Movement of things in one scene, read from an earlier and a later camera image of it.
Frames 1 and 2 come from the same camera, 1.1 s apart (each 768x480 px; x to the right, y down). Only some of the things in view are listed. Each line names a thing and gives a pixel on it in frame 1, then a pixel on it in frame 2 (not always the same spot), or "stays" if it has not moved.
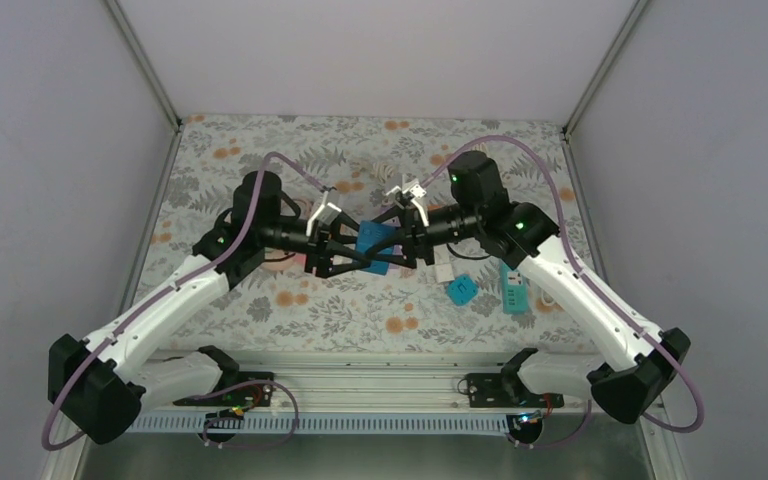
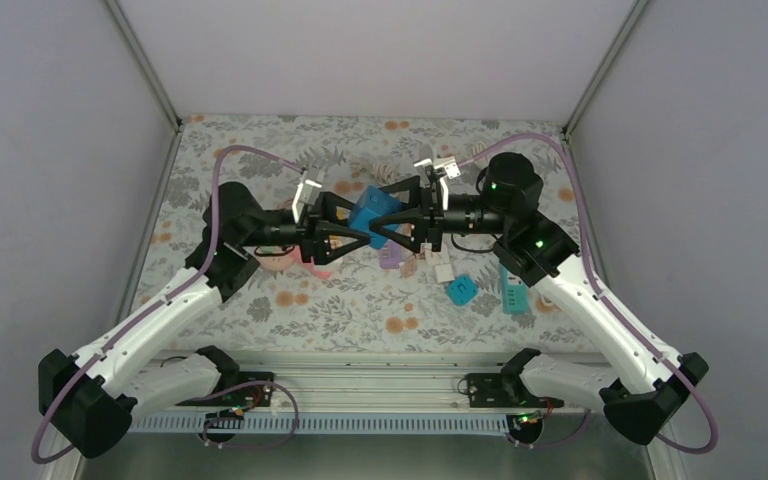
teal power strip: [515, 290] stays
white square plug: [444, 272] stays
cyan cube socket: [462, 289] stays
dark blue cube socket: [369, 233] → [372, 202]
